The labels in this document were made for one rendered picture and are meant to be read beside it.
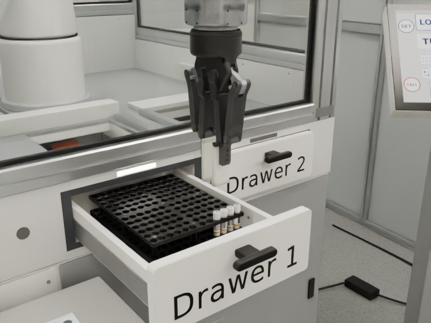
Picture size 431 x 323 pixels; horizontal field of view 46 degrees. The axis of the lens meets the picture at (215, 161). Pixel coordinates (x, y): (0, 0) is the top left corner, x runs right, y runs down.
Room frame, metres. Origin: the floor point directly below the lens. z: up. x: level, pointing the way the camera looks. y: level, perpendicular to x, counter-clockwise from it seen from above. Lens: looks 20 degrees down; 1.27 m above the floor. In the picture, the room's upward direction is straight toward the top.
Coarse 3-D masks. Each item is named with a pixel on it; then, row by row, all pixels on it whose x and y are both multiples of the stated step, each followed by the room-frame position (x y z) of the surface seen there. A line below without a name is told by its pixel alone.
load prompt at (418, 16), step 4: (416, 16) 1.38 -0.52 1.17; (420, 16) 1.38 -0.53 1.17; (424, 16) 1.38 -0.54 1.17; (428, 16) 1.38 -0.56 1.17; (416, 20) 1.37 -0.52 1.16; (420, 20) 1.37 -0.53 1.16; (424, 20) 1.37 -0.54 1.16; (428, 20) 1.37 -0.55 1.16; (416, 24) 1.36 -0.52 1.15; (420, 24) 1.36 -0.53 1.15; (424, 24) 1.36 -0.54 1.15; (428, 24) 1.36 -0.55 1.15; (416, 28) 1.36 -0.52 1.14; (420, 28) 1.36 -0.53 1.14; (424, 28) 1.36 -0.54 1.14; (428, 28) 1.35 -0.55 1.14
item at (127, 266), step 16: (192, 176) 0.94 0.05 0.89; (96, 192) 0.88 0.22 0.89; (208, 192) 0.89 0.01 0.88; (224, 192) 0.86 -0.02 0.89; (80, 208) 0.80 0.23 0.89; (256, 208) 0.80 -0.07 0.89; (80, 224) 0.78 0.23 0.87; (96, 224) 0.74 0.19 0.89; (240, 224) 0.82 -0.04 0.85; (80, 240) 0.78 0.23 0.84; (96, 240) 0.72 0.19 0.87; (112, 240) 0.68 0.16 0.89; (96, 256) 0.73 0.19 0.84; (112, 256) 0.68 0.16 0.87; (128, 256) 0.64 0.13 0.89; (112, 272) 0.69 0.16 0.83; (128, 272) 0.64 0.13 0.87; (144, 272) 0.61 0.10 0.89; (144, 288) 0.60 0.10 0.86
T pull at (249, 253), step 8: (240, 248) 0.63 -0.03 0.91; (248, 248) 0.63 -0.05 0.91; (272, 248) 0.63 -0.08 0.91; (240, 256) 0.62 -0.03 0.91; (248, 256) 0.61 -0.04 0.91; (256, 256) 0.61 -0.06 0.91; (264, 256) 0.62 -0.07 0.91; (272, 256) 0.62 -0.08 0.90; (240, 264) 0.59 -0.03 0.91; (248, 264) 0.60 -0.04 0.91; (256, 264) 0.61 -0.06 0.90
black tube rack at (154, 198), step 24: (120, 192) 0.85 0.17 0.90; (144, 192) 0.85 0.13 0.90; (168, 192) 0.85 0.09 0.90; (192, 192) 0.86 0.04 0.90; (96, 216) 0.82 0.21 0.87; (120, 216) 0.75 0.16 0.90; (144, 216) 0.75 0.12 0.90; (168, 216) 0.76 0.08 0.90; (192, 216) 0.76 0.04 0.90; (144, 240) 0.68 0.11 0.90; (192, 240) 0.72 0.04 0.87
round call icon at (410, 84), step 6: (402, 78) 1.27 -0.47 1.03; (408, 78) 1.26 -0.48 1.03; (414, 78) 1.26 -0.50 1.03; (420, 78) 1.26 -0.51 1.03; (408, 84) 1.25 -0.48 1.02; (414, 84) 1.25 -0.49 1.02; (420, 84) 1.25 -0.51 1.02; (408, 90) 1.24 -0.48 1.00; (414, 90) 1.24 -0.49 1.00; (420, 90) 1.24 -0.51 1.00
